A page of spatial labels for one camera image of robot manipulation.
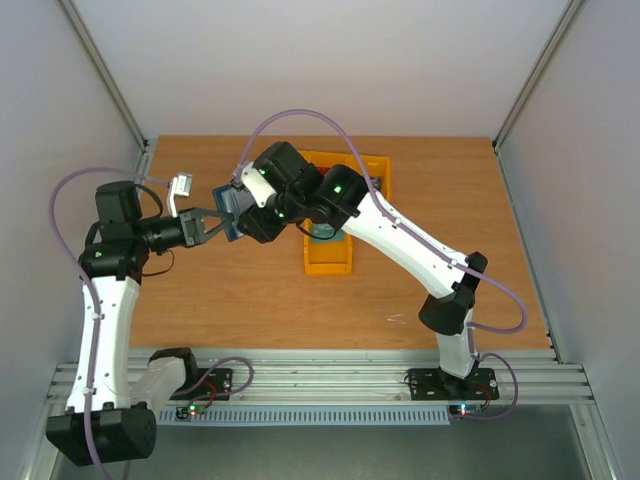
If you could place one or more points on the orange bin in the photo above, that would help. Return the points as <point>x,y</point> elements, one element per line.
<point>377,166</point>
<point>324,161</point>
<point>335,258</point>

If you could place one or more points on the blue card holder wallet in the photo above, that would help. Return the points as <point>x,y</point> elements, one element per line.
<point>235,202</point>

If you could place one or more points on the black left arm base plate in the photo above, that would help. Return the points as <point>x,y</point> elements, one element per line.
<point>218,382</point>

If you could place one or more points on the aluminium rail frame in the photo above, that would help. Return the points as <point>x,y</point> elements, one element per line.
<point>367,377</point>

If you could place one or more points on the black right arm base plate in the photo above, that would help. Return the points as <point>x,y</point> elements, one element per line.
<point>434,384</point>

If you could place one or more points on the orange bin front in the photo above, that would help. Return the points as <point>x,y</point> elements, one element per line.
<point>335,258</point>

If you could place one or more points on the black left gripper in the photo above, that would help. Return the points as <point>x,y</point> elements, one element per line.
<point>194,228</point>

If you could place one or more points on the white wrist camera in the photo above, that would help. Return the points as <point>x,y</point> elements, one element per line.
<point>247,177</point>
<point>178,187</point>

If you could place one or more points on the orange bin back right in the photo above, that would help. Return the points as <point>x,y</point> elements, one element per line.
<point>377,166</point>

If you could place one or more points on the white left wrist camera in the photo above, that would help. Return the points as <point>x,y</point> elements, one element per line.
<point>178,187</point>

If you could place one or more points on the orange bin back middle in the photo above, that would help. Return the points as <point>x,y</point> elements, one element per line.
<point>324,161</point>

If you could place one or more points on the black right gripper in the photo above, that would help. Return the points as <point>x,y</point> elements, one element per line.
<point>248,220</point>

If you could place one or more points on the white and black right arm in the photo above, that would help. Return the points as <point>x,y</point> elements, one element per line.
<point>288,190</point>

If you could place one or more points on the controller board with leds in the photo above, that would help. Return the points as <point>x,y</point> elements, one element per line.
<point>464,409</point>
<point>190,412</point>

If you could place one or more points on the right controller board with LEDs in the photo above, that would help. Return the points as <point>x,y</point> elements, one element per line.
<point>464,409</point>

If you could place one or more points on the grey slotted cable duct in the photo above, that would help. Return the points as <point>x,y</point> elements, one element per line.
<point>281,416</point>

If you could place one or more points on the teal credit card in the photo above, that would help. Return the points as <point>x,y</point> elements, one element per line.
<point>325,233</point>

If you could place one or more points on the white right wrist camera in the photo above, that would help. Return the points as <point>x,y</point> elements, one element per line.
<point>247,177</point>

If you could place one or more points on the left controller board with LEDs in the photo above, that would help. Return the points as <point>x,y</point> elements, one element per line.
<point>190,412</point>

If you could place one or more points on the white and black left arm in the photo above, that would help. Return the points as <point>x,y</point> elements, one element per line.
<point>106,419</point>

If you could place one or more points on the blue credit card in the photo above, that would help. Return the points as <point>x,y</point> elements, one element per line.
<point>377,183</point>

